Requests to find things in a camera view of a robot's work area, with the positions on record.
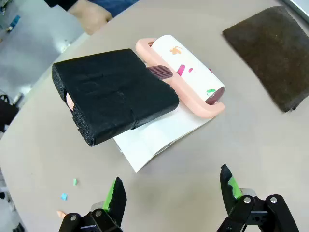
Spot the person's right hand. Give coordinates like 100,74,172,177
67,0,113,36

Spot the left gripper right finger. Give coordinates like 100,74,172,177
216,163,300,232

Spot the white folded stand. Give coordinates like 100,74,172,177
112,104,218,173

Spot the black handbag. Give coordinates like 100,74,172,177
0,94,19,133

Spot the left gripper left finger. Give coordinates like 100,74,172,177
57,176,128,232

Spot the person's right forearm black sleeve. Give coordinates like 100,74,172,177
44,0,81,12

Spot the dark brown cloth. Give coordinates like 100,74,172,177
222,6,309,114

